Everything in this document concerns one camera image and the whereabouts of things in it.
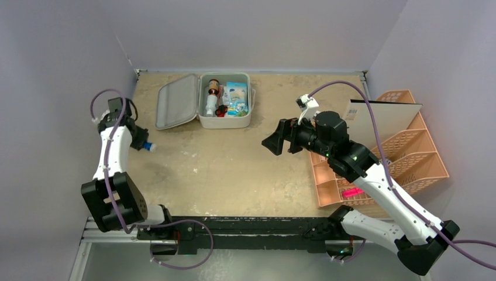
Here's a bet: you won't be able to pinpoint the blue white ointment tube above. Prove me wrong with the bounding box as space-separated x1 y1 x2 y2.
143 142 156 152

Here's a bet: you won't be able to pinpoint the light blue wipes packet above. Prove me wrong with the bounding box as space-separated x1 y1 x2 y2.
225 82 249 118

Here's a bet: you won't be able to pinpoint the black handled scissors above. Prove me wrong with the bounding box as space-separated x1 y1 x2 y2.
215 105 228 118

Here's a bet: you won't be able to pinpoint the grey storage case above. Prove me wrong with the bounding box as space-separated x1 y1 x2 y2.
156 72 255 130

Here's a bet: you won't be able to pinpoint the white plastic bottle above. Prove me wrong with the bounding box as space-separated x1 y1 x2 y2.
205 94 218 117

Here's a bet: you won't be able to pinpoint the brown bottle orange cap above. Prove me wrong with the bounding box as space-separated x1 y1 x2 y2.
208 79 219 95

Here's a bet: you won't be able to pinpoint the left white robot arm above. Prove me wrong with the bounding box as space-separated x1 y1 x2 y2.
81 98 174 239

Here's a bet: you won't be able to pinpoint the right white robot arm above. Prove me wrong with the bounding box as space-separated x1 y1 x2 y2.
261 111 460 276

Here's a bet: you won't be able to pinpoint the orange compartment tray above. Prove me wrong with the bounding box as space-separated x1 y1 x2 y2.
309 152 353 207

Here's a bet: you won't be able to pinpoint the pink highlighter marker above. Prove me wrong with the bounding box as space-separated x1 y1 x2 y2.
342 187 364 198

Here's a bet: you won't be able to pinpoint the white board folder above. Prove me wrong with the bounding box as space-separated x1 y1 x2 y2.
340 100 422 149

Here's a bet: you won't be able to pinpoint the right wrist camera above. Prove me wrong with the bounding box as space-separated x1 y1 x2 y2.
296 94 319 125

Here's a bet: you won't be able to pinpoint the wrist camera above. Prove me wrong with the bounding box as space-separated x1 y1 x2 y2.
92 109 110 125
296 94 319 125

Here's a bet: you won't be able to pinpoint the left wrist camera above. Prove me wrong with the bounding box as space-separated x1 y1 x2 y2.
92 109 110 125

